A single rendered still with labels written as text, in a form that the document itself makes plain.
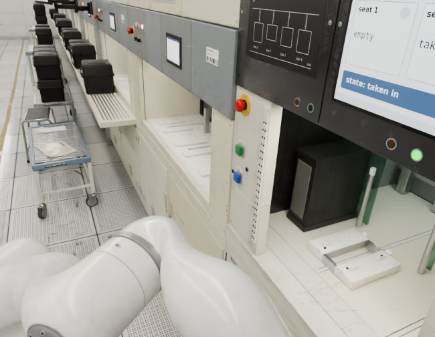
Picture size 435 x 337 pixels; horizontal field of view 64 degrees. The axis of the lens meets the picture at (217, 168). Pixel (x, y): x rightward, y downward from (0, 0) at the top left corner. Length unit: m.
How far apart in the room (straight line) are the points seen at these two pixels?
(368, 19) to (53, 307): 0.64
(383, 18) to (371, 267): 0.79
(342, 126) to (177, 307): 0.51
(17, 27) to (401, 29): 13.80
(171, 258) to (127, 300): 0.08
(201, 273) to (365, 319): 0.79
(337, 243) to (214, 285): 0.96
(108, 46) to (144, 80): 1.50
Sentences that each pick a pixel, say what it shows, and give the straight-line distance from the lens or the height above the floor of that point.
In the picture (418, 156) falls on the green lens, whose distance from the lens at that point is 0.64.
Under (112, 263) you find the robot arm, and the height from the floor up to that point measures 1.36.
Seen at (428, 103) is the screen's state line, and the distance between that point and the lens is 0.63.
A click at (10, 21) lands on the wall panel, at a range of 14.17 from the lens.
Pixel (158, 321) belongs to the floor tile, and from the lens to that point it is 2.15.
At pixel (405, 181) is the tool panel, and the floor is 0.94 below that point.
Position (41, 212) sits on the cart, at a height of 0.08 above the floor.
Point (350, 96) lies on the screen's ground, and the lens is 0.73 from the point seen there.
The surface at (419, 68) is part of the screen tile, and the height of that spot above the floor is 1.56.
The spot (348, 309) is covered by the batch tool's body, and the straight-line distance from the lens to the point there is 1.12.
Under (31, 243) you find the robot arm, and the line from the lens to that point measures 0.83.
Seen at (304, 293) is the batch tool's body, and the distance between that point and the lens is 1.12.
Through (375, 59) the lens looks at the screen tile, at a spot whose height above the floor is 1.56.
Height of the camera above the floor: 1.65
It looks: 27 degrees down
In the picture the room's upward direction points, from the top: 2 degrees clockwise
